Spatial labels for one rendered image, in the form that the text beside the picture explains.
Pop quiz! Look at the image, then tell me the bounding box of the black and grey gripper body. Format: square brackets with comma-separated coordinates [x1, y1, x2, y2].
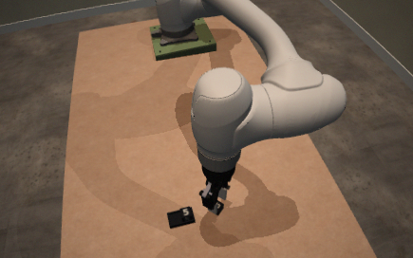
[201, 165, 235, 189]

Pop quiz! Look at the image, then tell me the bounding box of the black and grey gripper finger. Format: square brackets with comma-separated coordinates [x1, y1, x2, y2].
[218, 178, 232, 200]
[199, 182, 223, 214]

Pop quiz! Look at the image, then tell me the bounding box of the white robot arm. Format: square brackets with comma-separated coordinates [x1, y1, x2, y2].
[151, 0, 347, 173]

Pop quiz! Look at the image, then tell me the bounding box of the black cube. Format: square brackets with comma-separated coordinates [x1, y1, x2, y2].
[216, 200, 224, 215]
[179, 206, 193, 222]

